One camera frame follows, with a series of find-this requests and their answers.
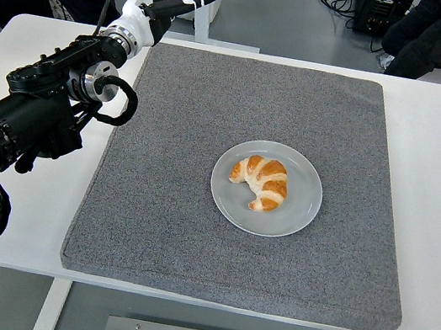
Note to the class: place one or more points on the pale grey round plate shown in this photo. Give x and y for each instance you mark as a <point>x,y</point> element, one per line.
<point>297,213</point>

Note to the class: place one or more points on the white table leg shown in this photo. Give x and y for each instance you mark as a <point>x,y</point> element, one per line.
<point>49,310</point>

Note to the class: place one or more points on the white post with foot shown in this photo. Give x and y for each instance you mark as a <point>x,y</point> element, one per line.
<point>203,21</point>

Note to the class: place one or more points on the black electronics box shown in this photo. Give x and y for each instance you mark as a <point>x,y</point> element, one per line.
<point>384,14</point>

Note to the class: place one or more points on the golden brown croissant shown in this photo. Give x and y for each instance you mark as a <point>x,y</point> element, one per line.
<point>270,174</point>

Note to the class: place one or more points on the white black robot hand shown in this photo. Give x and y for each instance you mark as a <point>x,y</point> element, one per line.
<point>137,20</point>

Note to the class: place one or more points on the grey speckled mat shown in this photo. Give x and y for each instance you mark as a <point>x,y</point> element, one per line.
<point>229,260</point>

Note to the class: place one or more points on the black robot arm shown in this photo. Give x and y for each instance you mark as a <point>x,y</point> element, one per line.
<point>28,118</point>

